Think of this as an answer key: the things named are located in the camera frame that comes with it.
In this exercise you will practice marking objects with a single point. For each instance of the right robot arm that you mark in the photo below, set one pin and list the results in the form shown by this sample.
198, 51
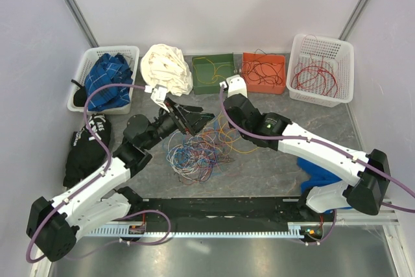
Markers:
363, 177

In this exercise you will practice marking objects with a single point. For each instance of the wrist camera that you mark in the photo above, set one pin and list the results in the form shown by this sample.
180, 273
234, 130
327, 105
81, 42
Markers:
157, 94
235, 85

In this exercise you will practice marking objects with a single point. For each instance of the white crumpled cloth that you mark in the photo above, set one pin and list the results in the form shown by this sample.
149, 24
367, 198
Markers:
164, 65

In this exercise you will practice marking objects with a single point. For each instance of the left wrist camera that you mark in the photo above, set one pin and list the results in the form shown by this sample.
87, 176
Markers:
157, 94

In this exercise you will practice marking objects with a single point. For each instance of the blue plaid cloth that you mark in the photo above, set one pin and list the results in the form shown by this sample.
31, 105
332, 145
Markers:
108, 69

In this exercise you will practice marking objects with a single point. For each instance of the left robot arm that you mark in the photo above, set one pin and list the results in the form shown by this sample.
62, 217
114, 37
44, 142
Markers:
55, 225

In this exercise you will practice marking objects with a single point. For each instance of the white basket with clothes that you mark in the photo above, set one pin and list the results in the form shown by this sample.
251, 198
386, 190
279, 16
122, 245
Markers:
90, 57

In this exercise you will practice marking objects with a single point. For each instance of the black printed t-shirt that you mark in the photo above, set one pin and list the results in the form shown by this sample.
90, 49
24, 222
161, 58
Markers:
86, 155

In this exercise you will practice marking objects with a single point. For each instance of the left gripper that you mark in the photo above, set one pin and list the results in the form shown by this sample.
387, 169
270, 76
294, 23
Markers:
191, 122

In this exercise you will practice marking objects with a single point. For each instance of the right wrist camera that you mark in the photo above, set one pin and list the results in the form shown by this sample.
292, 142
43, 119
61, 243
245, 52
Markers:
235, 85

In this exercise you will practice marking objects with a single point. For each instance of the light blue cable duct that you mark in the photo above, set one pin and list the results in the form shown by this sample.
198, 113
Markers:
123, 230

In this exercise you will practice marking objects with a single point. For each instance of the green tray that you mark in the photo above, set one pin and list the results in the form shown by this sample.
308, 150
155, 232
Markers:
210, 70

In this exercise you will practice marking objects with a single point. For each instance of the blue fleece cloth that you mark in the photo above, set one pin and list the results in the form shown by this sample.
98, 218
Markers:
318, 176

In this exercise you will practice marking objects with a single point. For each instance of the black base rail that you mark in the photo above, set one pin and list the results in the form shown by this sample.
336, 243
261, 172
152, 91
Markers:
233, 213

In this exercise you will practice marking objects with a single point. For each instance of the empty white basket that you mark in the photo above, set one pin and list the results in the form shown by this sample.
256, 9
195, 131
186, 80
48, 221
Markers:
321, 70

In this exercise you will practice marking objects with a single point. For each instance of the left aluminium frame post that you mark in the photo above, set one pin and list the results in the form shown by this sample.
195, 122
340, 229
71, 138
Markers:
82, 22

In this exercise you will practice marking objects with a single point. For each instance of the orange tray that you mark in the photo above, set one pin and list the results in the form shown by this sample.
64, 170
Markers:
264, 73

